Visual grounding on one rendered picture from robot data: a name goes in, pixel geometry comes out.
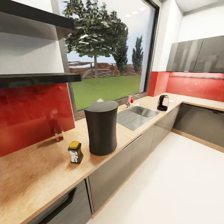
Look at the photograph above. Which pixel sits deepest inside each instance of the dishwasher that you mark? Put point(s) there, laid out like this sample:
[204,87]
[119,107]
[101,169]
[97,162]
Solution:
[71,208]

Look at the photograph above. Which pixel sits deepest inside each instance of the bottle of coffee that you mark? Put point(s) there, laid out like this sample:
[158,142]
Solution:
[75,152]

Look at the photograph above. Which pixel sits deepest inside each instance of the paper coffee filter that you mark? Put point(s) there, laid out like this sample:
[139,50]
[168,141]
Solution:
[100,100]

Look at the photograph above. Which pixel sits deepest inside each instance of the electric kettle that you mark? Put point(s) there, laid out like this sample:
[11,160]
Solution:
[163,103]

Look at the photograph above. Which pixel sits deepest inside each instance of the countertop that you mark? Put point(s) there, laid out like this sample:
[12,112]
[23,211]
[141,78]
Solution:
[205,103]
[33,178]

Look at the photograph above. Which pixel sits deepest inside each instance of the fixed window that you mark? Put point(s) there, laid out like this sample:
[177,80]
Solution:
[112,48]

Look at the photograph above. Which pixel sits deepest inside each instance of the drop in sink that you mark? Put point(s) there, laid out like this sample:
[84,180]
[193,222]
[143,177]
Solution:
[134,117]

